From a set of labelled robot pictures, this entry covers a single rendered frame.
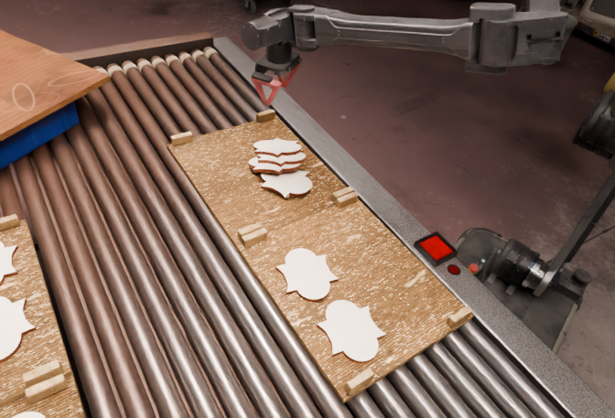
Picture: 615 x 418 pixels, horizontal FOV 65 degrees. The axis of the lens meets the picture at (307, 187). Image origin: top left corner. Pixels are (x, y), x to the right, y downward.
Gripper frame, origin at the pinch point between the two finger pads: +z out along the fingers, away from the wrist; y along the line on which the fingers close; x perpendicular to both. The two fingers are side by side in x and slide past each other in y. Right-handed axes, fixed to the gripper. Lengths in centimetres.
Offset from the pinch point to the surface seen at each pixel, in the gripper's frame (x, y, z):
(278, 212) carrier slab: 9.6, 14.9, 23.0
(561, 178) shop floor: 120, -181, 115
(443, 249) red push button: 50, 7, 23
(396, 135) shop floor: 17, -171, 116
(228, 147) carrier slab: -13.4, -1.5, 23.1
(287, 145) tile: 2.4, -6.4, 19.4
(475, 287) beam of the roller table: 59, 13, 25
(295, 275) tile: 21.0, 31.4, 21.9
